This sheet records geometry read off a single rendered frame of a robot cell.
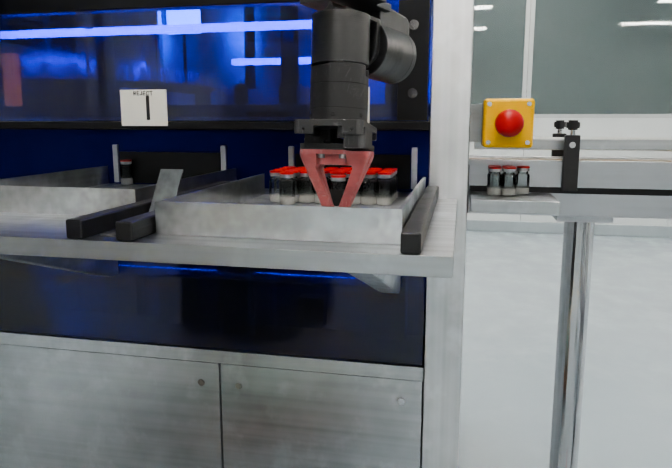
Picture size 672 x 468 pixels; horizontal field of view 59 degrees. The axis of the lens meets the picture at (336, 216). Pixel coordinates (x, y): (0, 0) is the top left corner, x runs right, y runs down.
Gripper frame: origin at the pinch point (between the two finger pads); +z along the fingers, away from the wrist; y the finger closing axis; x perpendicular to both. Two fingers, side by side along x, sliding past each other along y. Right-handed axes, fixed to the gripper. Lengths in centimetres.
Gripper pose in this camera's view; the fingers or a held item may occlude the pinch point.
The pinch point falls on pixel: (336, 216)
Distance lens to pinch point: 59.3
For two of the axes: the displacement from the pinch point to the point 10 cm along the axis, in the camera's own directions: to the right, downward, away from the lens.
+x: -9.8, -0.4, 1.9
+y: 2.0, -0.7, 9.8
